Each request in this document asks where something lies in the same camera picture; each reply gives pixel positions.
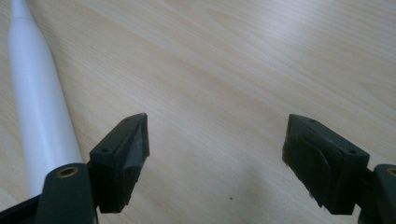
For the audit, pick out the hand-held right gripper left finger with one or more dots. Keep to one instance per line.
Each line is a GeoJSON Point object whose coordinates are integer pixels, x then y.
{"type": "Point", "coordinates": [118, 165]}

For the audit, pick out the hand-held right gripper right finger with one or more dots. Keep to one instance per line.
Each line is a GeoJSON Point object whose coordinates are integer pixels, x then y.
{"type": "Point", "coordinates": [323, 161]}

